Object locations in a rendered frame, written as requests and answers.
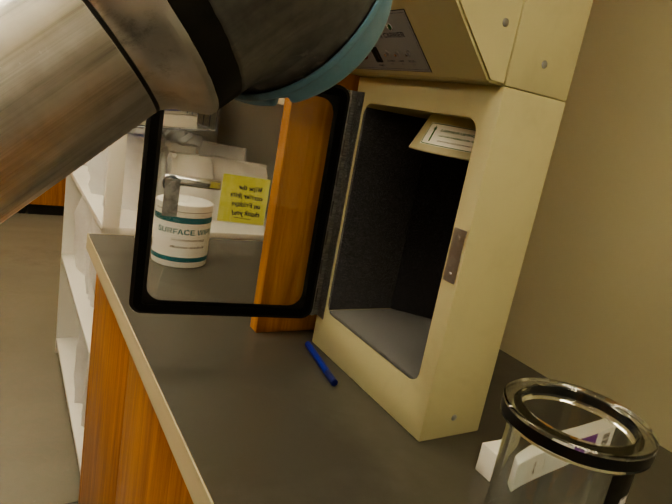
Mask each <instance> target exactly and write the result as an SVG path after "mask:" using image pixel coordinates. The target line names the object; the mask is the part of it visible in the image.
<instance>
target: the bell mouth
mask: <svg viewBox="0 0 672 504"><path fill-rule="evenodd" d="M475 133H476V126H475V123H474V121H473V120H471V119H465V118H459V117H453V116H446V115H440V114H431V115H430V116H429V118H428V119H427V121H426V122H425V124H424V125H423V126H422V128H421V129H420V131H419V132H418V134H417V135H416V136H415V138H414V139H413V141H412V142H411V144H410V145H409V148H412V149H415V150H419V151H423V152H427V153H432V154H437V155H441V156H446V157H451V158H456V159H461V160H466V161H469V160H470V155H471V151H472V147H473V142H474V138H475Z"/></svg>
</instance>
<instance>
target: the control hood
mask: <svg viewBox="0 0 672 504"><path fill-rule="evenodd" d="M523 1H524V0H393V1H392V6H391V10H397V9H404V10H405V12H406V15H407V17H408V19H409V21H410V24H411V26H412V28H413V30H414V33H415V35H416V37H417V39H418V41H419V44H420V46H421V48H422V50H423V53H424V55H425V57H426V59H427V62H428V64H429V66H430V68H431V71H432V72H413V71H393V70H373V69H355V70H354V71H352V72H351V73H350V74H353V75H357V76H367V77H382V78H396V79H411V80H426V81H440V82H455V83H469V84H484V85H498V86H501V84H502V83H503V84H504V80H505V76H506V72H507V67H508V63H509V59H510V55H511V51H512V47H513V43H514V38H515V34H516V30H517V26H518V22H519V18H520V14H521V9H522V5H523Z"/></svg>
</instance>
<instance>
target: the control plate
mask: <svg viewBox="0 0 672 504"><path fill-rule="evenodd" d="M387 23H389V24H391V26H392V28H393V30H392V31H390V30H389V29H388V28H387ZM387 23H386V25H385V28H384V30H383V32H382V34H381V36H380V38H379V39H378V41H377V43H376V44H375V46H374V47H376V48H377V50H378V52H379V54H380V56H381V58H382V60H383V62H377V61H376V59H375V57H374V55H373V53H372V51H371V52H370V53H369V54H368V59H366V60H365V59H364V60H363V62H362V63H361V64H360V65H359V66H358V67H357V68H356V69H373V70H393V71H413V72H432V71H431V68H430V66H429V64H428V62H427V59H426V57H425V55H424V53H423V50H422V48H421V46H420V44H419V41H418V39H417V37H416V35H415V33H414V30H413V28H412V26H411V24H410V21H409V19H408V17H407V15H406V12H405V10H404V9H397V10H390V14H389V17H388V20H387ZM396 50H397V51H398V52H399V53H400V56H399V57H398V56H397V57H395V56H394V54H395V51H396ZM407 50H408V51H409V52H410V53H411V56H410V57H409V56H408V57H406V56H405V54H406V51H407ZM385 51H388V52H389V54H390V56H389V57H388V56H386V57H385V56H384V54H385Z"/></svg>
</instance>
